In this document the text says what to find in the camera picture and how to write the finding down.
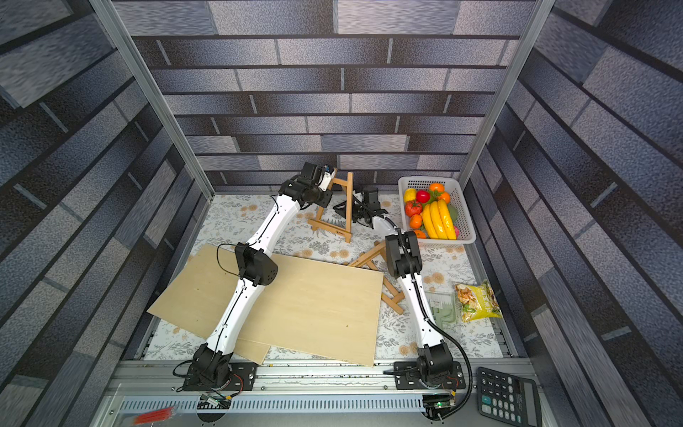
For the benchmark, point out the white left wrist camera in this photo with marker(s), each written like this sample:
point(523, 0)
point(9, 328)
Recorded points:
point(328, 175)

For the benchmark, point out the black calculator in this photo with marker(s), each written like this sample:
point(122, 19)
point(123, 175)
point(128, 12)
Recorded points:
point(508, 398)

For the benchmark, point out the aluminium corner post left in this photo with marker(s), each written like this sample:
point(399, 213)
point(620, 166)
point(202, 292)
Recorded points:
point(112, 23)

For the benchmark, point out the yellow toy bananas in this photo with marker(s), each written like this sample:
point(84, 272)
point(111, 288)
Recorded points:
point(439, 221)

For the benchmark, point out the red toy apple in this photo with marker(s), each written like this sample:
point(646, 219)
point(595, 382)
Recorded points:
point(422, 196)

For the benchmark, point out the aluminium corner post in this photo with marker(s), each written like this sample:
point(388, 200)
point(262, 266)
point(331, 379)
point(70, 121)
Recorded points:
point(112, 23)
point(526, 42)

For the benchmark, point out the yellow toy lemon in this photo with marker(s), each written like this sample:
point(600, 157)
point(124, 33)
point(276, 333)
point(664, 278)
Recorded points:
point(410, 195)

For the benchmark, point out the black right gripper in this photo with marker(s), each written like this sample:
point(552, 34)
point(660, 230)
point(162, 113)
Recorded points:
point(358, 209)

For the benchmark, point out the thin plywood board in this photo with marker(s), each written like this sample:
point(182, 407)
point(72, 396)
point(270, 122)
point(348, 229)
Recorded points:
point(324, 309)
point(192, 305)

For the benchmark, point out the small orange toy tangerine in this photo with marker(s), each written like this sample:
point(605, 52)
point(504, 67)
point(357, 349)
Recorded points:
point(416, 221)

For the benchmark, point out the orange toy fruit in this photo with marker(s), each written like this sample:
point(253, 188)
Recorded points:
point(437, 188)

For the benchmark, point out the yellow snack bag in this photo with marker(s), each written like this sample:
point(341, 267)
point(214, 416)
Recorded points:
point(478, 302)

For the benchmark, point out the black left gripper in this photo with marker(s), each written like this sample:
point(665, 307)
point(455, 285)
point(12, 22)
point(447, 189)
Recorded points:
point(326, 200)

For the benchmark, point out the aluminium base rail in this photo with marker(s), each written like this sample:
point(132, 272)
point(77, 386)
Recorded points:
point(296, 393)

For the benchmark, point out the aluminium corner post right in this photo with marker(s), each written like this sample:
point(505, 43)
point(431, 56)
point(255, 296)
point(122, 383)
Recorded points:
point(526, 42)

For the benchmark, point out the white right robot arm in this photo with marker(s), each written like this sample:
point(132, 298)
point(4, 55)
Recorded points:
point(440, 358)

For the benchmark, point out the red toy tomato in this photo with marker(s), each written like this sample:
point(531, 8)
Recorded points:
point(413, 208)

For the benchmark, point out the small wooden easel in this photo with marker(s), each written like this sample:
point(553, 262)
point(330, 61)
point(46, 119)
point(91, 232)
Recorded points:
point(345, 209)

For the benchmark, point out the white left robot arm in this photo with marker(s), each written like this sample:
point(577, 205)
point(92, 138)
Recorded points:
point(210, 367)

